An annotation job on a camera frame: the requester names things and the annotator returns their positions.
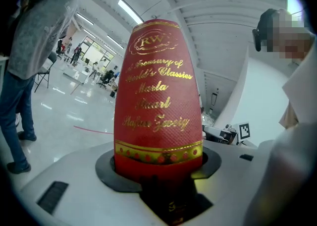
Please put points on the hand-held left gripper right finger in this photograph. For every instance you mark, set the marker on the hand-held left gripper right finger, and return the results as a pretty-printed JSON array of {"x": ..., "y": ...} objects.
[{"x": 230, "y": 178}]

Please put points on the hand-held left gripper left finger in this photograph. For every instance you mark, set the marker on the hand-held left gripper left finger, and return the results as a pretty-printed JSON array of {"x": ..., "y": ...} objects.
[{"x": 86, "y": 190}]

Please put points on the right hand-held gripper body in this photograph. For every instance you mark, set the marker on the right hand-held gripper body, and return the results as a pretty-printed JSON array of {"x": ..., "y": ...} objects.
[{"x": 244, "y": 132}]

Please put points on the red gold-trimmed book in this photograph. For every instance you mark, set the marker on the red gold-trimmed book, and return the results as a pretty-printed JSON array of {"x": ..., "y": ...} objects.
[{"x": 158, "y": 101}]

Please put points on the person's beige shirt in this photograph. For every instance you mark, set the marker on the person's beige shirt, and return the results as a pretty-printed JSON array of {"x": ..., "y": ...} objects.
[{"x": 304, "y": 83}]

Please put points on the person's head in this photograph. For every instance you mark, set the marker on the person's head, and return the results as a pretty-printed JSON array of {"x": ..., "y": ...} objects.
[{"x": 289, "y": 34}]

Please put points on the black office chair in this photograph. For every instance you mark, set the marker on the black office chair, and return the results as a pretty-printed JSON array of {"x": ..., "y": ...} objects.
[{"x": 107, "y": 77}]

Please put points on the white rectangular table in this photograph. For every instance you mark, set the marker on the white rectangular table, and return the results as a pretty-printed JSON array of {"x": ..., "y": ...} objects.
[{"x": 74, "y": 76}]

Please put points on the black folding chair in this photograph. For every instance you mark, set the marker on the black folding chair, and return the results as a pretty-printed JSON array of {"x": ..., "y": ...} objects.
[{"x": 45, "y": 71}]

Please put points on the large glass window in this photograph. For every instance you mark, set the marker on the large glass window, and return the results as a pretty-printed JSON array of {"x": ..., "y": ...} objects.
[{"x": 97, "y": 52}]

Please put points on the ceiling light strip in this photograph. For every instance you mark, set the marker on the ceiling light strip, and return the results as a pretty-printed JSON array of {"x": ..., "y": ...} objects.
[
  {"x": 130, "y": 11},
  {"x": 85, "y": 18},
  {"x": 115, "y": 41}
]

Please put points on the black head camera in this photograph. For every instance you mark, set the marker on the black head camera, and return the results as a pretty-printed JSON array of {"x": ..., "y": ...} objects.
[{"x": 261, "y": 29}]

